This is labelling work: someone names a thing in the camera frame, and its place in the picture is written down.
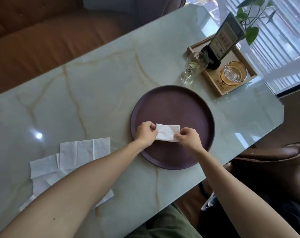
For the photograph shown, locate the person's right hand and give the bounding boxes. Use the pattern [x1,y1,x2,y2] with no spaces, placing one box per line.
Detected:
[174,127,206,155]

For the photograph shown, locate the person's left hand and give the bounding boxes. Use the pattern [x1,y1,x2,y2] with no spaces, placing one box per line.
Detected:
[135,121,159,149]

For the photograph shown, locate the person's left forearm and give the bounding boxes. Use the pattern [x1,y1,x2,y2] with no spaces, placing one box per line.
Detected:
[0,139,146,238]

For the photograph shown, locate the person's right forearm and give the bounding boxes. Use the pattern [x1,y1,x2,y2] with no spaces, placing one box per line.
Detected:
[193,148,300,238]

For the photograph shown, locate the round dark purple tray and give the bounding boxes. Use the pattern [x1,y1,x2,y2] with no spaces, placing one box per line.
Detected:
[130,85,216,170]

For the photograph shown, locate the clear drinking glass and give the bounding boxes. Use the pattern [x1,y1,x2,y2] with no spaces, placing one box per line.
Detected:
[179,52,209,85]

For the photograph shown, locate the rectangular wooden tray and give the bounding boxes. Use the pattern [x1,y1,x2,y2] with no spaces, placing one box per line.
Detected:
[187,34,259,97]

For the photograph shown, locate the amber glass ashtray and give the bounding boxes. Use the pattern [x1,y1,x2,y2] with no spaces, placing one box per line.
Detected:
[219,61,248,86]

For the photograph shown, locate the person's green trousers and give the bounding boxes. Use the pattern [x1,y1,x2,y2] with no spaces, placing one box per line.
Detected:
[125,203,202,238]

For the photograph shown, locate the brown leather armchair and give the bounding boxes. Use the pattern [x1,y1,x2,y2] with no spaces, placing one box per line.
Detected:
[202,142,300,238]

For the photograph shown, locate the black table sign stand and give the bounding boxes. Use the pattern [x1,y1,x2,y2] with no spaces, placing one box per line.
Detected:
[200,12,247,71]

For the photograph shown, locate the white window blinds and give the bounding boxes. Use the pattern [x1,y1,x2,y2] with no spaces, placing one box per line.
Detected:
[212,0,300,94]

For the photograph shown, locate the green potted plant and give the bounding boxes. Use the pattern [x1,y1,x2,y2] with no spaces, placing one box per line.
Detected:
[236,0,277,46]

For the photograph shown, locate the brown leather sofa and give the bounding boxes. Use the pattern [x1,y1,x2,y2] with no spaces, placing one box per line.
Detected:
[0,0,188,98]

